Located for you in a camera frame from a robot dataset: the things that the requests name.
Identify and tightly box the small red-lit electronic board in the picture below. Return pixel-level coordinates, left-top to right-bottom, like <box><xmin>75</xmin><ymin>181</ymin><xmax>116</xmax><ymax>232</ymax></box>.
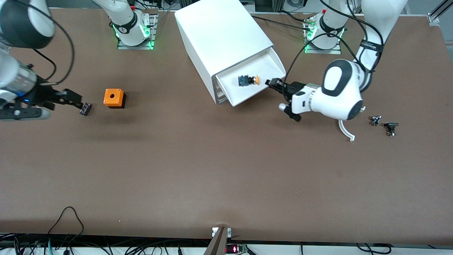
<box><xmin>225</xmin><ymin>244</ymin><xmax>248</xmax><ymax>255</ymax></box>

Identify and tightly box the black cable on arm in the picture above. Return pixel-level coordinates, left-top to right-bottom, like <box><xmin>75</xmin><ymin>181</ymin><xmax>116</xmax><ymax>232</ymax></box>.
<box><xmin>11</xmin><ymin>0</ymin><xmax>75</xmax><ymax>85</ymax></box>
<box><xmin>283</xmin><ymin>0</ymin><xmax>384</xmax><ymax>84</ymax></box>

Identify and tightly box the black looped cable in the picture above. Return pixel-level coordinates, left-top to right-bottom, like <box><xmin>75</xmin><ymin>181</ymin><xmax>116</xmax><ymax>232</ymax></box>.
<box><xmin>48</xmin><ymin>207</ymin><xmax>85</xmax><ymax>245</ymax></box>

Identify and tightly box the aluminium profile frame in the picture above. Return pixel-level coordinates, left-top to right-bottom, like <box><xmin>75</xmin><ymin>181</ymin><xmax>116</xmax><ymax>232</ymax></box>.
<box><xmin>428</xmin><ymin>0</ymin><xmax>453</xmax><ymax>23</ymax></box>

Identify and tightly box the white drawer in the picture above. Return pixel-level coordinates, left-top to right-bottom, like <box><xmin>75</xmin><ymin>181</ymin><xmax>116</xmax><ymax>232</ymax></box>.
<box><xmin>215</xmin><ymin>47</ymin><xmax>286</xmax><ymax>107</ymax></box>

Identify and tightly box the white cabinet housing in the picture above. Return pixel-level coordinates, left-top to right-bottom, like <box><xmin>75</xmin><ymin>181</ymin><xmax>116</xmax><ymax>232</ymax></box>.
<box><xmin>174</xmin><ymin>0</ymin><xmax>275</xmax><ymax>105</ymax></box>

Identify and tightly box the black cable on table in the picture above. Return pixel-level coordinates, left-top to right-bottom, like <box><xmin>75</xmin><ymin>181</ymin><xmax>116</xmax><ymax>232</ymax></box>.
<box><xmin>251</xmin><ymin>15</ymin><xmax>314</xmax><ymax>32</ymax></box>

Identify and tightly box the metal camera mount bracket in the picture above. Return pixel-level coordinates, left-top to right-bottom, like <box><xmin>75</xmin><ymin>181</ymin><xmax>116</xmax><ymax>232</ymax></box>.
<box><xmin>203</xmin><ymin>227</ymin><xmax>232</xmax><ymax>255</ymax></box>

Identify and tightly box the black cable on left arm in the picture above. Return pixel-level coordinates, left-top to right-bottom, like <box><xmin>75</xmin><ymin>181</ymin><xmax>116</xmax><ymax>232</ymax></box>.
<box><xmin>283</xmin><ymin>0</ymin><xmax>384</xmax><ymax>84</ymax></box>

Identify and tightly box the orange box with hole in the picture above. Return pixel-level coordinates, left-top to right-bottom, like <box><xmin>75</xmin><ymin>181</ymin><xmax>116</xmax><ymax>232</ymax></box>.
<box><xmin>103</xmin><ymin>89</ymin><xmax>126</xmax><ymax>109</ymax></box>

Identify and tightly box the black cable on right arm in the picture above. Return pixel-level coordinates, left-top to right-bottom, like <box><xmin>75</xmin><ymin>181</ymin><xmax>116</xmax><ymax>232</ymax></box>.
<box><xmin>11</xmin><ymin>0</ymin><xmax>75</xmax><ymax>85</ymax></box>

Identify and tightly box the white curved plastic piece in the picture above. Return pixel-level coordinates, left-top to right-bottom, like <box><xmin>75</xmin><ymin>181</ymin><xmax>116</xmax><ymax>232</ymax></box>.
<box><xmin>339</xmin><ymin>120</ymin><xmax>355</xmax><ymax>142</ymax></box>

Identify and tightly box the orange mushroom push button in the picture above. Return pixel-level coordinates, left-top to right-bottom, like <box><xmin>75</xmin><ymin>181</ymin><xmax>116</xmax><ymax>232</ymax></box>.
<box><xmin>238</xmin><ymin>74</ymin><xmax>260</xmax><ymax>87</ymax></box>

